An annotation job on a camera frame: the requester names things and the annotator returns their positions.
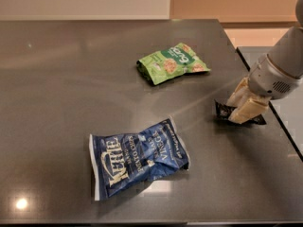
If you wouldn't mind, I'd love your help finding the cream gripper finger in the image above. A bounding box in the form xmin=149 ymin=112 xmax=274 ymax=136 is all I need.
xmin=226 ymin=77 xmax=252 ymax=108
xmin=227 ymin=96 xmax=269 ymax=124

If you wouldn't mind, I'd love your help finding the green snack bag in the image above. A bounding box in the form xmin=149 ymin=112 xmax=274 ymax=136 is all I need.
xmin=137 ymin=43 xmax=210 ymax=85

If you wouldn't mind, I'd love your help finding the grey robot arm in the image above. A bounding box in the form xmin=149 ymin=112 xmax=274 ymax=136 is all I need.
xmin=226 ymin=0 xmax=303 ymax=124

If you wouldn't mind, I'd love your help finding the blue Kettle chip bag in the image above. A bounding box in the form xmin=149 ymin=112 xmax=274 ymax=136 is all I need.
xmin=89 ymin=118 xmax=189 ymax=201

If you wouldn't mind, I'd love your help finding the black rxbar chocolate bar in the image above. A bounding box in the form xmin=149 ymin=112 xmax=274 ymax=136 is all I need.
xmin=215 ymin=101 xmax=266 ymax=125

